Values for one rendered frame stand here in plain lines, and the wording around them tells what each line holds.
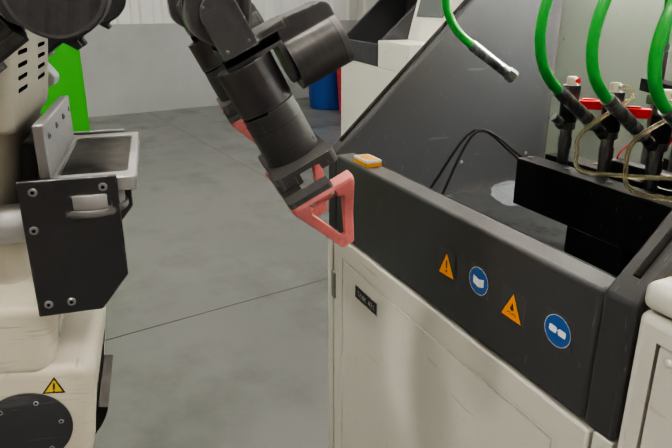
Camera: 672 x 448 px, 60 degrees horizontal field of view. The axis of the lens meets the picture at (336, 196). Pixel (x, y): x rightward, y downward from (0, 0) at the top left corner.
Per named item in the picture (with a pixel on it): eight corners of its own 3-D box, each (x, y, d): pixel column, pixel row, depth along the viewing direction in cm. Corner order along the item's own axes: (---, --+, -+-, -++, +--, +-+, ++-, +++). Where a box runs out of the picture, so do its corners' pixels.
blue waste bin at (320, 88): (296, 105, 734) (295, 42, 709) (336, 101, 764) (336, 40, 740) (320, 112, 685) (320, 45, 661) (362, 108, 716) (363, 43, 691)
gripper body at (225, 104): (252, 89, 105) (231, 52, 102) (262, 98, 96) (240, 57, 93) (220, 107, 104) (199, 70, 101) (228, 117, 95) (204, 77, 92)
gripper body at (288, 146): (314, 140, 66) (283, 83, 63) (341, 163, 57) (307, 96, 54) (264, 170, 65) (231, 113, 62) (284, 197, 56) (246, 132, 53)
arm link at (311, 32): (185, 4, 57) (191, 4, 50) (286, -51, 59) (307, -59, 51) (245, 109, 62) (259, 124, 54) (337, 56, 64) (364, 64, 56)
